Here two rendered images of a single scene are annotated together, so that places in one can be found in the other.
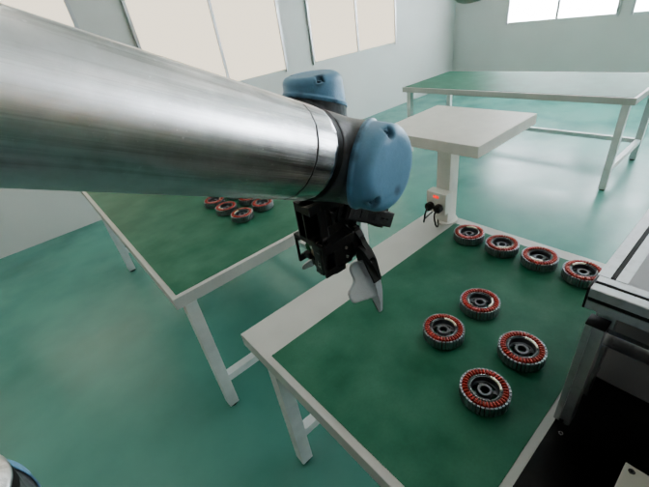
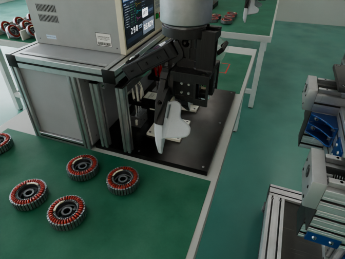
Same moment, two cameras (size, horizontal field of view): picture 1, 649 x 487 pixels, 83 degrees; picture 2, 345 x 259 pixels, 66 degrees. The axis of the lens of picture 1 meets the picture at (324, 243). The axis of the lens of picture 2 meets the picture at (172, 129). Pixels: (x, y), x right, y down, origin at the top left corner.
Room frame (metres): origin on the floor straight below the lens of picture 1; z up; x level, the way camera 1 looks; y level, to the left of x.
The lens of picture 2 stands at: (0.73, 0.31, 1.46)
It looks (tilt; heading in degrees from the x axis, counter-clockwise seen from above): 36 degrees down; 236
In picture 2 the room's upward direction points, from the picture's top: straight up
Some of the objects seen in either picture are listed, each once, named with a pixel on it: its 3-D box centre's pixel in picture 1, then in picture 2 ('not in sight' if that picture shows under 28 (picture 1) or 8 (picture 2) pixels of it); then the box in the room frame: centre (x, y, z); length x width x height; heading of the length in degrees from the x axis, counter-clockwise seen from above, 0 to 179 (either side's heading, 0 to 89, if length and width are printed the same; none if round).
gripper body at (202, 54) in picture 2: (329, 228); (189, 63); (0.48, -0.01, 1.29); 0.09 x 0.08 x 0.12; 125
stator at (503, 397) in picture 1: (484, 391); (122, 180); (0.51, -0.32, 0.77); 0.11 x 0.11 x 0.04
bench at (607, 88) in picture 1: (512, 120); not in sight; (3.66, -2.11, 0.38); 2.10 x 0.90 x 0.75; 36
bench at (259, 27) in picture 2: not in sight; (224, 40); (-1.69, -2.11, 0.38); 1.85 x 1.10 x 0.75; 36
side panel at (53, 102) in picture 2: not in sight; (54, 108); (0.61, -0.68, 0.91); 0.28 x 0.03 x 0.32; 126
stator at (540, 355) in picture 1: (521, 350); (82, 167); (0.61, -0.46, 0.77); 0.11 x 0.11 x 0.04
